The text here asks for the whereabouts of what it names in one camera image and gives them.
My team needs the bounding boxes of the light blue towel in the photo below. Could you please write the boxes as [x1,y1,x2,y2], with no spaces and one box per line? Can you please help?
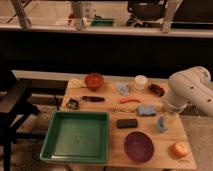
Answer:
[116,83,130,96]

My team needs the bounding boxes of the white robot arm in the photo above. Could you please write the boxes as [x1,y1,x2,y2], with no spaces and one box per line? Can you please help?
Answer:
[162,66,213,117]

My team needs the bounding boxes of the white plastic cup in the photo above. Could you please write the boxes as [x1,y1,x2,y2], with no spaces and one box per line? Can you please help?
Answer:
[134,75,147,91]

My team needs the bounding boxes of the red bowl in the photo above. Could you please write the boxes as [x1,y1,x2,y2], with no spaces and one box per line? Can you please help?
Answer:
[84,73,104,91]

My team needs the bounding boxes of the orange carrot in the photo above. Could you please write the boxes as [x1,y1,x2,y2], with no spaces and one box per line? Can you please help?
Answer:
[119,98,141,104]

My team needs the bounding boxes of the yellow cloth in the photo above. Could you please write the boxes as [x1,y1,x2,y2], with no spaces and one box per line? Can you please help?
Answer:
[68,78,86,89]

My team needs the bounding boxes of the black rectangular block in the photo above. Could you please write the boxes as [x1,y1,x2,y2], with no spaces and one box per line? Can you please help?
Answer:
[117,119,138,129]

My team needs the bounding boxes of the dark brown pinecone object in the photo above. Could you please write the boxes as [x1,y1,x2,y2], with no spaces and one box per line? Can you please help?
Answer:
[149,83,165,97]

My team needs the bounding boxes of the green plastic tray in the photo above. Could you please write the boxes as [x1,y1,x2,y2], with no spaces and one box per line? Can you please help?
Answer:
[40,111,110,164]

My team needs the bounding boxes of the dark side bench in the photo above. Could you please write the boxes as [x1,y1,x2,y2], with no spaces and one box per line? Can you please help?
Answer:
[0,70,45,171]

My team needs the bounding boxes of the dark handled knife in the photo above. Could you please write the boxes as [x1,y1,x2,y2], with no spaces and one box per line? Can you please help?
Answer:
[81,96,105,102]

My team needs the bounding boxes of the silver handled utensil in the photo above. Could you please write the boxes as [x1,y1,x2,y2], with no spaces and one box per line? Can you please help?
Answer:
[112,107,135,113]

